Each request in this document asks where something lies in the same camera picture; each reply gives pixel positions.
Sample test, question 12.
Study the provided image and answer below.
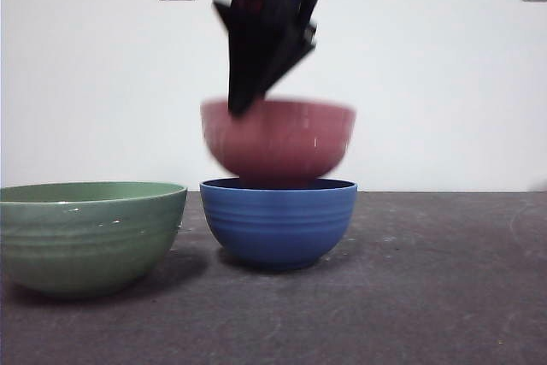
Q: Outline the red ribbed bowl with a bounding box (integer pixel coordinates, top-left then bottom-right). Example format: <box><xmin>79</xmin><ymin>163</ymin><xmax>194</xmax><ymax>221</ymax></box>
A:
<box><xmin>199</xmin><ymin>98</ymin><xmax>358</xmax><ymax>191</ymax></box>

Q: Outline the green ribbed bowl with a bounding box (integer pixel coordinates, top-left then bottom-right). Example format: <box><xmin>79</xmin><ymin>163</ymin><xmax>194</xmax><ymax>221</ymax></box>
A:
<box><xmin>0</xmin><ymin>181</ymin><xmax>189</xmax><ymax>300</ymax></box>

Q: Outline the blue ribbed bowl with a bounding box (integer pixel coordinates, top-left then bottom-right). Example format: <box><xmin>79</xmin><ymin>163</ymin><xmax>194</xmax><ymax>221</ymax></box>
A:
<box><xmin>199</xmin><ymin>177</ymin><xmax>359</xmax><ymax>272</ymax></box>

